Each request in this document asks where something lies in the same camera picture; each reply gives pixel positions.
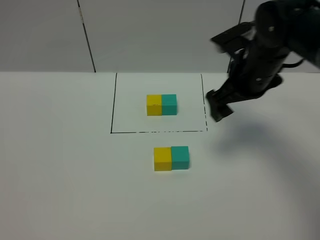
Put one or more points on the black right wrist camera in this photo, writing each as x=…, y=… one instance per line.
x=235, y=38

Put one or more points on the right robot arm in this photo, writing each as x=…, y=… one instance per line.
x=303, y=38

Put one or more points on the template teal cube block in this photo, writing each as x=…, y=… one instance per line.
x=169, y=104

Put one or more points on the template yellow cube block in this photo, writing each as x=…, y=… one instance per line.
x=154, y=104

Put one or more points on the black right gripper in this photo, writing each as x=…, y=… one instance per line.
x=255, y=66

